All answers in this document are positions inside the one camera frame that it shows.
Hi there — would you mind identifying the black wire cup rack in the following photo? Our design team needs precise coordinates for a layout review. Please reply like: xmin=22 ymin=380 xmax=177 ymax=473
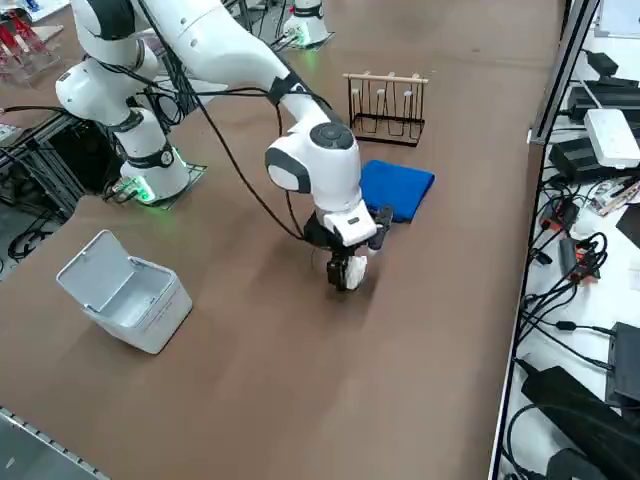
xmin=342 ymin=70 xmax=431 ymax=149

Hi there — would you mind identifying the folded blue cloth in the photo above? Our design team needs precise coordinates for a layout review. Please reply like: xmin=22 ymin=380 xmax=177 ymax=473
xmin=359 ymin=159 xmax=437 ymax=225

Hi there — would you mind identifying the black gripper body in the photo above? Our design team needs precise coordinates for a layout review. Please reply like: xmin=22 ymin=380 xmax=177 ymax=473
xmin=303 ymin=211 xmax=372 ymax=260

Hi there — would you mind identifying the white tissue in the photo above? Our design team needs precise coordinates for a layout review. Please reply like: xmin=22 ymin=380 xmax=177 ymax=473
xmin=344 ymin=254 xmax=371 ymax=291

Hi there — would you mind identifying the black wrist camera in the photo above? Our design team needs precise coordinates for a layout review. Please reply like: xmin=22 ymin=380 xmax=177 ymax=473
xmin=366 ymin=204 xmax=397 ymax=252

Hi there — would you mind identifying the white trash bin with lid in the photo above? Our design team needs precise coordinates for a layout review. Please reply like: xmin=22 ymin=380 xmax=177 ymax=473
xmin=55 ymin=229 xmax=194 ymax=357

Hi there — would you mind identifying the black power adapter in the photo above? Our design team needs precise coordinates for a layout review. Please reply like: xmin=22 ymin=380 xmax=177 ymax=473
xmin=548 ymin=136 xmax=602 ymax=184
xmin=566 ymin=83 xmax=640 ymax=122

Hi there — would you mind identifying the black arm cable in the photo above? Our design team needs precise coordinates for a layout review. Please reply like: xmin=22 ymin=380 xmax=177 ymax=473
xmin=133 ymin=0 xmax=321 ymax=244

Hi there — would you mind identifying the aluminium frame post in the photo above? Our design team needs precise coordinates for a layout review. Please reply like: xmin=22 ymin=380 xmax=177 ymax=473
xmin=528 ymin=0 xmax=602 ymax=147

